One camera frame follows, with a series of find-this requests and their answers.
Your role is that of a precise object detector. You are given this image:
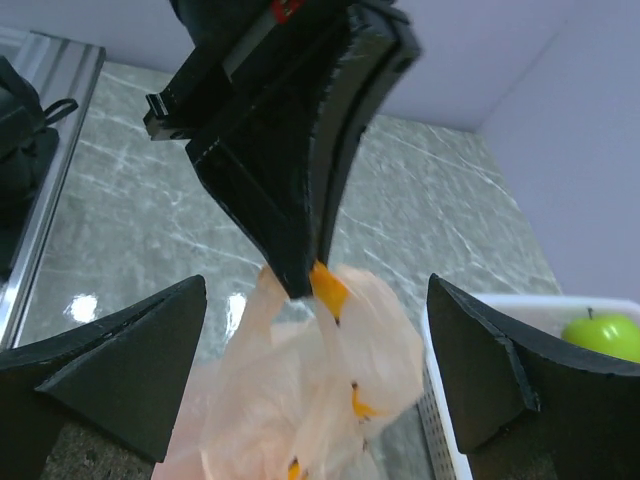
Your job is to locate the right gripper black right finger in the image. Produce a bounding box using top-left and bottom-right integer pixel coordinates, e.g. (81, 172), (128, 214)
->
(426, 272), (640, 480)

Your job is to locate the translucent orange plastic bag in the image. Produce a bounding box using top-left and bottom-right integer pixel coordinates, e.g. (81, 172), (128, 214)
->
(153, 264), (424, 479)

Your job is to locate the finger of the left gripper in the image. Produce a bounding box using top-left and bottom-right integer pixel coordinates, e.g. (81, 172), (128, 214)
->
(187, 19), (350, 299)

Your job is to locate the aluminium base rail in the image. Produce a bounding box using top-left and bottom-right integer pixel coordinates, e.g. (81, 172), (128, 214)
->
(1, 28), (105, 348)

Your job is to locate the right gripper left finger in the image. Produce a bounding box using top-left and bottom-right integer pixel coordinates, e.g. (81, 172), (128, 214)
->
(1, 275), (206, 479)

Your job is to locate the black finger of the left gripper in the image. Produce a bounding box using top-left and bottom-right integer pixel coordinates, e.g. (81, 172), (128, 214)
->
(315, 9), (420, 262)

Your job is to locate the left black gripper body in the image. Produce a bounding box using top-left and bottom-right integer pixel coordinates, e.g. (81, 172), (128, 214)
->
(142, 0), (401, 144)

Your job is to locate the white plastic fruit tray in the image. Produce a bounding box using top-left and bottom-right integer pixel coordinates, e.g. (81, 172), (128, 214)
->
(417, 293), (640, 480)

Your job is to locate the fake green apple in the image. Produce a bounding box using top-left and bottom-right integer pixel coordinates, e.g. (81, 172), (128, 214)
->
(561, 308), (639, 363)

